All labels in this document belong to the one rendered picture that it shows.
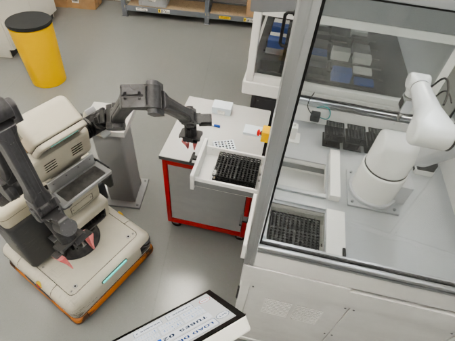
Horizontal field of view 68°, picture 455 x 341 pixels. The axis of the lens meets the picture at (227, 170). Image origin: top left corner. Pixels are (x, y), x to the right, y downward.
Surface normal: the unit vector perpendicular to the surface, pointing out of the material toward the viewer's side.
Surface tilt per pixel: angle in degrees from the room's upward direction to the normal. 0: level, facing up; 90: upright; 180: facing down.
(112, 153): 90
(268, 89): 90
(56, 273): 0
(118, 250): 0
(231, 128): 0
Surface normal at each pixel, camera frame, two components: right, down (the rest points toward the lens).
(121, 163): -0.07, 0.72
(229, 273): 0.07, -0.68
